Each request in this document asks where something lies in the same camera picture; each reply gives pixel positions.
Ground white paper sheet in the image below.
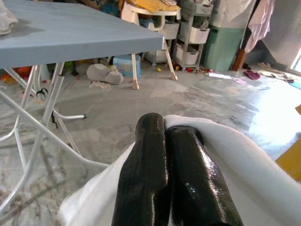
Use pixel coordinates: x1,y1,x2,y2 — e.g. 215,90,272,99
208,72,232,80

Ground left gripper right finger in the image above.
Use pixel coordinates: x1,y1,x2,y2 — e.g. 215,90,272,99
166,126,245,226

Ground mustard quilted cushion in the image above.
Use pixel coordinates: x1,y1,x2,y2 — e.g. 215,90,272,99
133,0,182,14

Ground maroon cloth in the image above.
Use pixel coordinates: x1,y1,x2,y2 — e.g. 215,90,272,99
244,70,261,81

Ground yellow shirt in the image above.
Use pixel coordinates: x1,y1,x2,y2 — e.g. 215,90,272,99
275,105,301,182

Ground pale pink hanging garment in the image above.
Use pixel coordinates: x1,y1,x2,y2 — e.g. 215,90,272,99
244,0,276,54

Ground light blue plastic box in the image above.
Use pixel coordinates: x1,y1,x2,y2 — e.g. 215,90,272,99
112,54,142,78

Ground green plastic bin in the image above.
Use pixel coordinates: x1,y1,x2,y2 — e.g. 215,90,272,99
201,4,247,73

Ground grey trolley white drawers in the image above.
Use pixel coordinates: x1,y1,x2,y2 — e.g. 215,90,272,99
175,4,214,67

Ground white baby high chair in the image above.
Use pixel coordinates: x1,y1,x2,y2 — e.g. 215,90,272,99
121,0,182,90

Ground white garment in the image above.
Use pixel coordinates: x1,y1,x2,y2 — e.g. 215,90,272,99
56,114,301,226

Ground cream white cloth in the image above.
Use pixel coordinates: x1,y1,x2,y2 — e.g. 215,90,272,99
0,0,19,35

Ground brown wooden post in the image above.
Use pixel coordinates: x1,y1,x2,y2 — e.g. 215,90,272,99
232,25,250,71

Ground white plastic drawer unit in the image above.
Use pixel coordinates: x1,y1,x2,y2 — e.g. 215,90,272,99
144,21,181,66

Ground blue grey folding table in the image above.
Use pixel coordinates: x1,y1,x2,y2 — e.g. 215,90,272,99
0,0,165,219

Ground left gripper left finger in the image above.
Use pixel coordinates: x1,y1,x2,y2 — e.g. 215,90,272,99
111,112,171,226

